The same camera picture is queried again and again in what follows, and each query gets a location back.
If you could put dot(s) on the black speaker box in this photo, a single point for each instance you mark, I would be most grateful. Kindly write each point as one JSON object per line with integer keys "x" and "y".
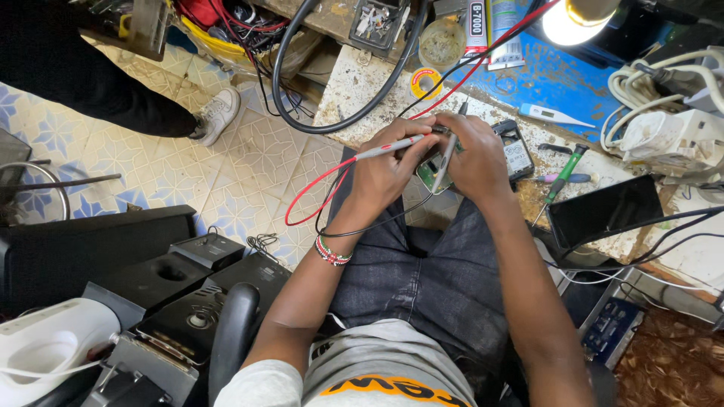
{"x": 257, "y": 277}

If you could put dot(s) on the black tweezers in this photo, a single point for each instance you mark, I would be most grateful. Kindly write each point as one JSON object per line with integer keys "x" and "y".
{"x": 554, "y": 148}

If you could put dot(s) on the person's dark jeans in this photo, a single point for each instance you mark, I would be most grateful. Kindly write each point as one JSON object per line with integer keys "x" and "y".
{"x": 430, "y": 282}

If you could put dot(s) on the black phone housing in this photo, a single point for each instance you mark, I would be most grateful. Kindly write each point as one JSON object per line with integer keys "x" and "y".
{"x": 516, "y": 152}

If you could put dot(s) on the white power strip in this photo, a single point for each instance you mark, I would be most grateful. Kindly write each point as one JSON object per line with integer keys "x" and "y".
{"x": 673, "y": 135}

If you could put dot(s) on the grey red-tipped multimeter probe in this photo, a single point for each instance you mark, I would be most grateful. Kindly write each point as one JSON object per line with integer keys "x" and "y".
{"x": 390, "y": 147}

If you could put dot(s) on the blue white packet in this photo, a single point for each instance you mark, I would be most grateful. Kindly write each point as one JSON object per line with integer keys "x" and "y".
{"x": 505, "y": 34}

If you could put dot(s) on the blue circuit board device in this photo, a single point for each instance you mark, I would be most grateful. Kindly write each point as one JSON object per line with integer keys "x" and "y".
{"x": 614, "y": 330}

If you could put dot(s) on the person's right hand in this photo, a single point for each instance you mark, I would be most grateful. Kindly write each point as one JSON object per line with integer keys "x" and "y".
{"x": 481, "y": 161}

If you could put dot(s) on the person's right fingers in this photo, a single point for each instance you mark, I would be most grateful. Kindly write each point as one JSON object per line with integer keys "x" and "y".
{"x": 452, "y": 125}

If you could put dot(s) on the wooden shelf with tools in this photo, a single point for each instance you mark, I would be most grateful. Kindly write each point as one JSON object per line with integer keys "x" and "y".
{"x": 136, "y": 22}

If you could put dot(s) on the brown patterned cloth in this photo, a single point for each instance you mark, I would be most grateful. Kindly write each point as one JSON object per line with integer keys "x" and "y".
{"x": 673, "y": 362}

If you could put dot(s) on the lit desk lamp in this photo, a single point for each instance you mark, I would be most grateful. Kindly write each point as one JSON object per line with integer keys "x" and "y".
{"x": 574, "y": 22}

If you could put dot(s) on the person's grey shirt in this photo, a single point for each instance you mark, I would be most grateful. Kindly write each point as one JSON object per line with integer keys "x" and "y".
{"x": 384, "y": 362}

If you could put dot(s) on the black subwoofer box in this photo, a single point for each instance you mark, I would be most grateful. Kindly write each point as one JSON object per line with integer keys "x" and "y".
{"x": 155, "y": 280}

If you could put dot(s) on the black chair armrest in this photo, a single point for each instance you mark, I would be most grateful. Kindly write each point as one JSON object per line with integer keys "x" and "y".
{"x": 232, "y": 339}

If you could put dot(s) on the white digital thermometer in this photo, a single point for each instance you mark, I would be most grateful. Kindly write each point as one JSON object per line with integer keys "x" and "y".
{"x": 546, "y": 113}

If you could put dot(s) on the black tablet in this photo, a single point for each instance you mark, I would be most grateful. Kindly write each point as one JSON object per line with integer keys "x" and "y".
{"x": 605, "y": 212}

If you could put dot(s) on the white hand mixer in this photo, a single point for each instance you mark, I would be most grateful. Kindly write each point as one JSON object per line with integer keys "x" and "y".
{"x": 45, "y": 345}

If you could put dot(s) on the green phone circuit board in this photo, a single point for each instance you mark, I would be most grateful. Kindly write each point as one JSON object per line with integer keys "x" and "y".
{"x": 433, "y": 174}

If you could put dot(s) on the grey black-tipped multimeter probe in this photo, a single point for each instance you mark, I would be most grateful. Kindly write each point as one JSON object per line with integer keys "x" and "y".
{"x": 447, "y": 161}

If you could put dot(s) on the black amplifier with knob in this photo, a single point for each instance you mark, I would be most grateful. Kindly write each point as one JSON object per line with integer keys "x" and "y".
{"x": 175, "y": 328}

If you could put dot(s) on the black flat screen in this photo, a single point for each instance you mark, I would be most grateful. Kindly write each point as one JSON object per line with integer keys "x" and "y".
{"x": 79, "y": 254}

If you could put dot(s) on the round plastic container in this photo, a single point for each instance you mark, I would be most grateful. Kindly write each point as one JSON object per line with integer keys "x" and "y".
{"x": 442, "y": 44}

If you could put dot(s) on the white glue tube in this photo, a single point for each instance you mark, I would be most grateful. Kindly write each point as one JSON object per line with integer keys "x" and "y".
{"x": 475, "y": 31}

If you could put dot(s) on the person's left hand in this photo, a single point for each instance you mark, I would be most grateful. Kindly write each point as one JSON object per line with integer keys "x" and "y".
{"x": 382, "y": 178}

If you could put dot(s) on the black tray of metal parts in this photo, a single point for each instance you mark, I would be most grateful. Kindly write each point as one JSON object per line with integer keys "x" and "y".
{"x": 378, "y": 24}

